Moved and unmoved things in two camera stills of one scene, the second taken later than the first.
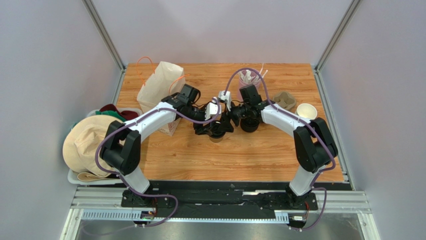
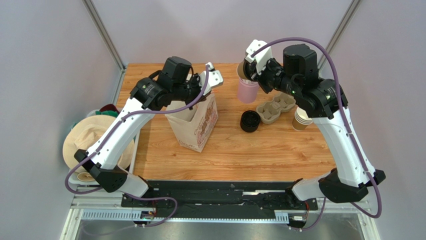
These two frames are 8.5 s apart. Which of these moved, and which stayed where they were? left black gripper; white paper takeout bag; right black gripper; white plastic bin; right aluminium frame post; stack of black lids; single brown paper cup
Moved: white paper takeout bag; right black gripper; left black gripper; single brown paper cup
Stayed: right aluminium frame post; white plastic bin; stack of black lids
